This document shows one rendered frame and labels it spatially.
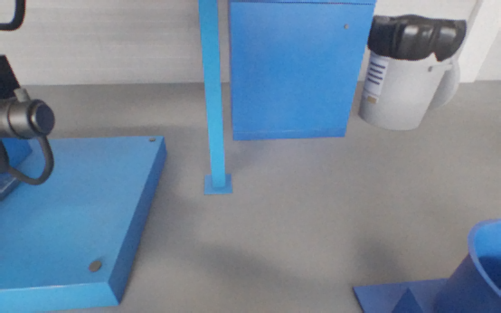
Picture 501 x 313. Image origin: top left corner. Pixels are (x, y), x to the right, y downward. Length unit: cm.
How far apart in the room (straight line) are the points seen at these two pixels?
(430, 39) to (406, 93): 32
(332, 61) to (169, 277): 127
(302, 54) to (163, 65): 158
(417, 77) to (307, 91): 69
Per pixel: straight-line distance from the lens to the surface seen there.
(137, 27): 269
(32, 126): 88
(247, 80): 145
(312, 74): 152
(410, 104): 195
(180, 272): 95
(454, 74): 222
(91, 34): 283
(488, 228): 77
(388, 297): 98
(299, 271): 95
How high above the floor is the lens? 78
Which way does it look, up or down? 33 degrees down
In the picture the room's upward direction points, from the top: 1 degrees clockwise
